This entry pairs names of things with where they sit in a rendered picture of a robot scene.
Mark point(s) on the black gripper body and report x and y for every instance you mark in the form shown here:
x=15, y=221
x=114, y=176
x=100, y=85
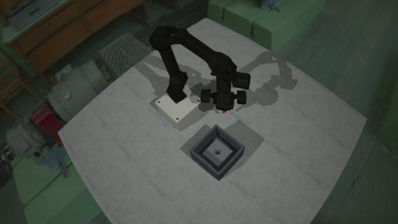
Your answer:
x=206, y=95

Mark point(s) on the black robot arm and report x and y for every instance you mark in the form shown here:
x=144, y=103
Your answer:
x=221, y=65

